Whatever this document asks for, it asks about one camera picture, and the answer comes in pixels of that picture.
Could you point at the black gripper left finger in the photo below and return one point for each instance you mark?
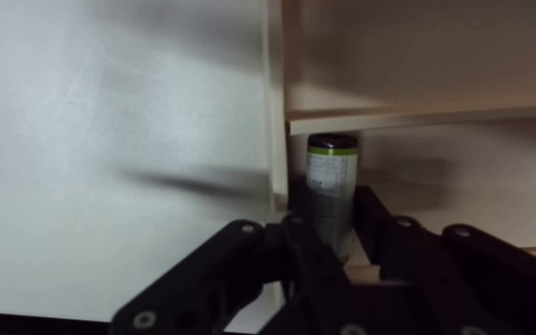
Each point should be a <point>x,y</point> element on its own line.
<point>268,280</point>

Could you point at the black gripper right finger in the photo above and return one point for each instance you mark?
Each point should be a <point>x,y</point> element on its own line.
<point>454,280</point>

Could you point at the white cylinder with green band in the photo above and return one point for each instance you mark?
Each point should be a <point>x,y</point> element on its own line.
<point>332,180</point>

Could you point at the shallow wooden divided box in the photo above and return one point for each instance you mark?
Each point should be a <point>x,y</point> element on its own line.
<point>428,62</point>

